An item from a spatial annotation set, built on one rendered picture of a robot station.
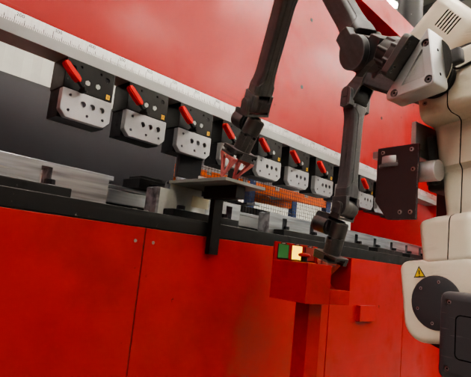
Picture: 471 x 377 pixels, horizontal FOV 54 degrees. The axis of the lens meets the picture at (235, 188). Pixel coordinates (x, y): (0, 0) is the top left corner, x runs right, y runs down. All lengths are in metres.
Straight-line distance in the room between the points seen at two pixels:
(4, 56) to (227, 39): 4.27
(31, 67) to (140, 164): 3.91
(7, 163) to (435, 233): 1.00
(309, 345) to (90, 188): 0.81
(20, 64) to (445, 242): 5.31
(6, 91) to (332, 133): 1.40
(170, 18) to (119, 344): 1.01
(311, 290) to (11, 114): 1.21
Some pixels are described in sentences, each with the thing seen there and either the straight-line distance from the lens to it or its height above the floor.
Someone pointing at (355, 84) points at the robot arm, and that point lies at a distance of 1.62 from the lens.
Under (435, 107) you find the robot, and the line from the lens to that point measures 1.04.
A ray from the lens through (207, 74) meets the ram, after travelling 1.69.
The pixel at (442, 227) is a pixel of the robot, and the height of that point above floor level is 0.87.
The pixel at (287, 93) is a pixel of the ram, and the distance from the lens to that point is 2.02.
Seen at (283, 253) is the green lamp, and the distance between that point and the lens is 1.56.
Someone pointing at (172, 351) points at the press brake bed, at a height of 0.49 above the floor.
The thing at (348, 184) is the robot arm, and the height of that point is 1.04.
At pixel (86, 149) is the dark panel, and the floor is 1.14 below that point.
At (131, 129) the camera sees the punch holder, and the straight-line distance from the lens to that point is 1.45.
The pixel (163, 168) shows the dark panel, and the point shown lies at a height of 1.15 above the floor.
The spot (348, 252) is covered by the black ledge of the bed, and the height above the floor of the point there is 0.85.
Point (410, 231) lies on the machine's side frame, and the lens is 3.46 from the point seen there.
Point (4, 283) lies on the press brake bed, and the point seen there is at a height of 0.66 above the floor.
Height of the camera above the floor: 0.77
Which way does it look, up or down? 9 degrees up
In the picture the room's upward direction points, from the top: 6 degrees clockwise
